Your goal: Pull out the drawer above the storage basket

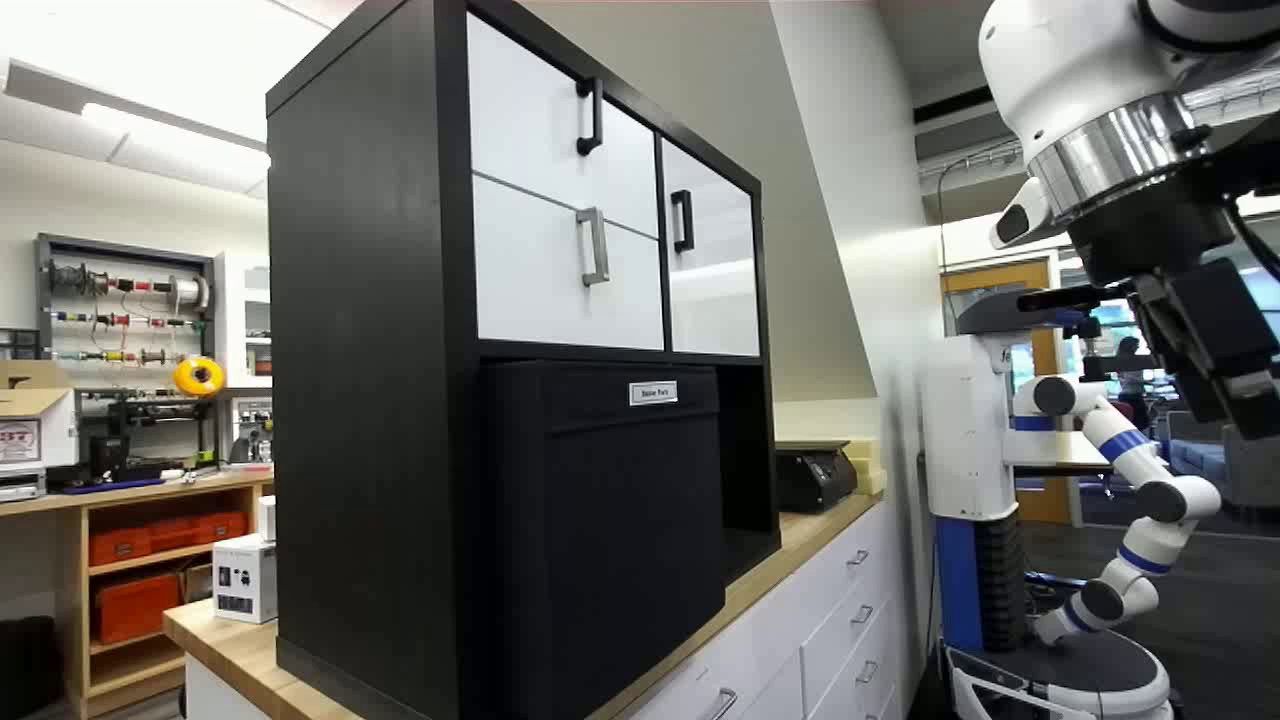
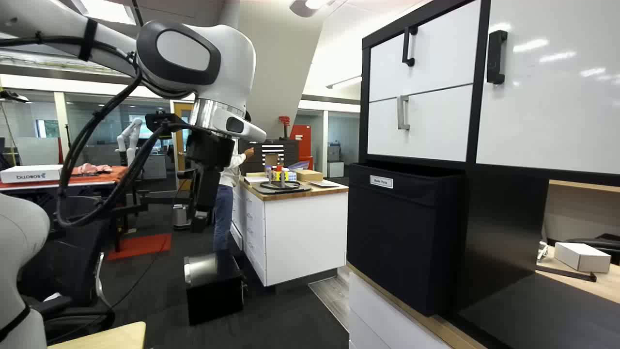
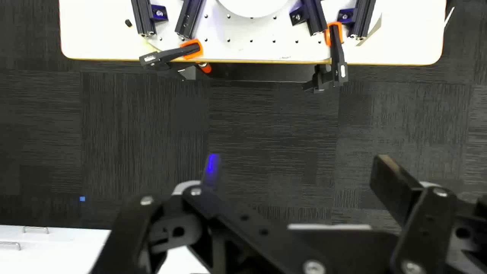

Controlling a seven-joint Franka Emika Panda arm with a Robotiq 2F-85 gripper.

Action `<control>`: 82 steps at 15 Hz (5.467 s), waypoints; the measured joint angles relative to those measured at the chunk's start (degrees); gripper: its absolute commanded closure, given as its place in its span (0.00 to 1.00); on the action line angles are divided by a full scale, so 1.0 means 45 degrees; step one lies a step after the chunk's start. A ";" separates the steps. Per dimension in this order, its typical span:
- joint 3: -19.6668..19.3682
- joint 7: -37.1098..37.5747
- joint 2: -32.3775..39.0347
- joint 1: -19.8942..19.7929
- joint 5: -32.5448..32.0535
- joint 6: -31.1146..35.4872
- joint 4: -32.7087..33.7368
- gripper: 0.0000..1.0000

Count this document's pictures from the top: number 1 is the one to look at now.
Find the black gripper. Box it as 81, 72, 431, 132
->
1129, 253, 1280, 445

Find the silver drawer handle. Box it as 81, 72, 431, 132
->
572, 205, 617, 290

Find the white drawer with silver handle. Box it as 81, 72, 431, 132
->
467, 173, 669, 356

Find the white basket label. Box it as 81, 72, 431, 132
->
626, 376, 684, 411

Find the black fabric storage basket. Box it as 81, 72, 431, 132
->
481, 356, 734, 720

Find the long orange storage bin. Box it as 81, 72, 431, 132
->
87, 507, 256, 572

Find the short orange storage bin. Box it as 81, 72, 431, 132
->
87, 567, 189, 649

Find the white blue mobile robot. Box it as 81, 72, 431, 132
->
917, 288, 1179, 720

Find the white cabinet door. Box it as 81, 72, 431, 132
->
659, 137, 764, 361

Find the white base cabinet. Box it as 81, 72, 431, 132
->
626, 493, 912, 720

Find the black cube shelf cabinet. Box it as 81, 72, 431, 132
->
266, 0, 783, 720

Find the small white box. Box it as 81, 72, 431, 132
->
210, 529, 282, 626

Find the yellow filament spool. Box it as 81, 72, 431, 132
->
170, 351, 231, 402

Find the black bench machine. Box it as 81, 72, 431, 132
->
73, 386, 224, 493

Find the grey tool pegboard rack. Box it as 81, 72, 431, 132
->
31, 227, 224, 391

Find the wooden workbench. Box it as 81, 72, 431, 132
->
0, 459, 282, 720

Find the white machine with red label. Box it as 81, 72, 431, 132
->
0, 382, 86, 507

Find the brown cardboard box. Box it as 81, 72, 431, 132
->
0, 356, 81, 422

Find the black door handle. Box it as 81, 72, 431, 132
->
669, 183, 702, 256

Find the black drawer handle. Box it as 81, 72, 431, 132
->
572, 72, 607, 159

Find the white drawer with black handle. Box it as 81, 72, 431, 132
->
463, 6, 666, 239

